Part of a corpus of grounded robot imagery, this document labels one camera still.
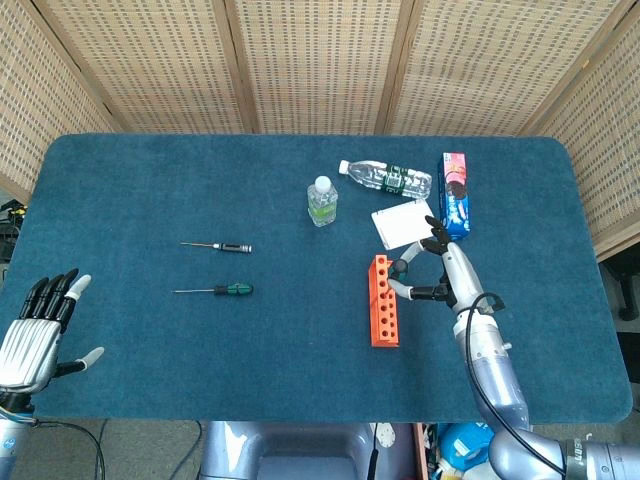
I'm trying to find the grey robot torso base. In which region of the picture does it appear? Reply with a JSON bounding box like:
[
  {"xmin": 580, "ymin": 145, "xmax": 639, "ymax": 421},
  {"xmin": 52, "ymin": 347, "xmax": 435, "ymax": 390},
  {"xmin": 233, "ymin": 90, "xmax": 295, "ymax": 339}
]
[{"xmin": 199, "ymin": 421, "xmax": 419, "ymax": 480}]

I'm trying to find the blue cookie box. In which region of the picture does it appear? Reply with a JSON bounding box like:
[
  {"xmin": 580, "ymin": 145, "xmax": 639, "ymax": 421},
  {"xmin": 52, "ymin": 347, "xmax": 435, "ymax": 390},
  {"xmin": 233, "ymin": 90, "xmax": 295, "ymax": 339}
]
[{"xmin": 437, "ymin": 152, "xmax": 472, "ymax": 240}]

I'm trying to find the black floor cable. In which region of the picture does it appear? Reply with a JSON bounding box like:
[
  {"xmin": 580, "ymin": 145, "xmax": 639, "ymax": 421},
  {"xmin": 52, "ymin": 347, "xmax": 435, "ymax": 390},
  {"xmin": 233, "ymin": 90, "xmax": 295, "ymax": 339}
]
[{"xmin": 29, "ymin": 418, "xmax": 107, "ymax": 480}]

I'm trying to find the black stand base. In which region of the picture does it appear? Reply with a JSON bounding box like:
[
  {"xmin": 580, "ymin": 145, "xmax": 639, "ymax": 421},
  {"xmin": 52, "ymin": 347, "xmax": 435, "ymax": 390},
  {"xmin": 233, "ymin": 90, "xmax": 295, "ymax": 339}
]
[{"xmin": 599, "ymin": 259, "xmax": 640, "ymax": 322}]

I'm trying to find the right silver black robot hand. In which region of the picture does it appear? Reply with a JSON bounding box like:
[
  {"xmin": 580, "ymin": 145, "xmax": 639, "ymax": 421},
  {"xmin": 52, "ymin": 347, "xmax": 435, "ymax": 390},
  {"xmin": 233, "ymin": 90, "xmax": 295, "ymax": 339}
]
[{"xmin": 387, "ymin": 214, "xmax": 489, "ymax": 314}]

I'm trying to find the small green black screwdriver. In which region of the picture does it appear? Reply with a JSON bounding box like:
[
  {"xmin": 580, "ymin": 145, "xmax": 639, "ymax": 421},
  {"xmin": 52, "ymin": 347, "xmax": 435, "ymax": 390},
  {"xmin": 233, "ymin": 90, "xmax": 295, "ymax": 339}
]
[{"xmin": 171, "ymin": 282, "xmax": 255, "ymax": 297}]

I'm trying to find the black equipment with yellow tag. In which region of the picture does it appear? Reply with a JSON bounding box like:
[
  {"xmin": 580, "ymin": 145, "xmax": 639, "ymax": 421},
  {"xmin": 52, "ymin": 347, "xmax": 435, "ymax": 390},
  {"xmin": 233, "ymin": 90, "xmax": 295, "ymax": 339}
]
[{"xmin": 0, "ymin": 198, "xmax": 27, "ymax": 262}]

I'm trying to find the dark green label water bottle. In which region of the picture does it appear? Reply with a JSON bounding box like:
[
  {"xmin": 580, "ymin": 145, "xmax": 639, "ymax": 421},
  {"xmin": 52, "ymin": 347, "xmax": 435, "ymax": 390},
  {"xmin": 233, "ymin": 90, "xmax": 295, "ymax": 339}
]
[{"xmin": 338, "ymin": 159, "xmax": 433, "ymax": 200}]

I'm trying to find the black silver precision screwdriver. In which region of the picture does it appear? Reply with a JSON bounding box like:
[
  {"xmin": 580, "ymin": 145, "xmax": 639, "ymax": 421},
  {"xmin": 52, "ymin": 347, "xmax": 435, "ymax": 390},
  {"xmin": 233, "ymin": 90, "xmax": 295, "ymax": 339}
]
[{"xmin": 180, "ymin": 241, "xmax": 253, "ymax": 254}]

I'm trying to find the orange perforated block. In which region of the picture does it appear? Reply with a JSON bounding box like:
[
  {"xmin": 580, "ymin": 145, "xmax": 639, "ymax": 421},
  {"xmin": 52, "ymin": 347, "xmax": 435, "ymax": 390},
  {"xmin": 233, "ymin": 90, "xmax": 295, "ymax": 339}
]
[{"xmin": 368, "ymin": 253, "xmax": 401, "ymax": 349}]

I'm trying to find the woven wicker folding screen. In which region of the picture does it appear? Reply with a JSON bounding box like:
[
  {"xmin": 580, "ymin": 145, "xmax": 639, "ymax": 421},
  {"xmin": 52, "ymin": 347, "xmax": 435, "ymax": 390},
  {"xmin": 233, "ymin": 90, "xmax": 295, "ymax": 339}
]
[{"xmin": 0, "ymin": 0, "xmax": 640, "ymax": 262}]

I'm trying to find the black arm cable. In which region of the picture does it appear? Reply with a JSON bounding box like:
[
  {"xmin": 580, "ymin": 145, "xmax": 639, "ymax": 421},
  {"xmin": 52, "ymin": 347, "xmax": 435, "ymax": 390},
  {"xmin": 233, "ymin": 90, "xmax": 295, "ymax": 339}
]
[{"xmin": 463, "ymin": 293, "xmax": 571, "ymax": 480}]

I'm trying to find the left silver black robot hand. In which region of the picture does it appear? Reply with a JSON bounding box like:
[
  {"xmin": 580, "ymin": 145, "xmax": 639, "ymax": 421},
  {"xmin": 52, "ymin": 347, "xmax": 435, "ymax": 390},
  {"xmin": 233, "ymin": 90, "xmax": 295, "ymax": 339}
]
[{"xmin": 0, "ymin": 268, "xmax": 106, "ymax": 397}]

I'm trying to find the blue white plastic object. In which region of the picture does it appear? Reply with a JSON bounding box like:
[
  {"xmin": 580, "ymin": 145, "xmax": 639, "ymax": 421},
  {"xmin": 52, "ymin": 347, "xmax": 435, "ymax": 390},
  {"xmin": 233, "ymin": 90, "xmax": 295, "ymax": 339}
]
[{"xmin": 438, "ymin": 423, "xmax": 494, "ymax": 464}]

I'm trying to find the blue table cloth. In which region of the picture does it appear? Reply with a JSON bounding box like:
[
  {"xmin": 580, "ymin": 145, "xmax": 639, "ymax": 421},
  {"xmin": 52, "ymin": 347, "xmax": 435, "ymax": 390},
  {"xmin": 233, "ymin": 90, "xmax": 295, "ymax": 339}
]
[{"xmin": 0, "ymin": 133, "xmax": 635, "ymax": 425}]

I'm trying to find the light green label water bottle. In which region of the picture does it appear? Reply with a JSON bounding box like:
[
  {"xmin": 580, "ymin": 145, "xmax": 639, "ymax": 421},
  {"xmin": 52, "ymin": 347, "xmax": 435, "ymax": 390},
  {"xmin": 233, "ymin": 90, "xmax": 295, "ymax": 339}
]
[{"xmin": 306, "ymin": 175, "xmax": 340, "ymax": 229}]

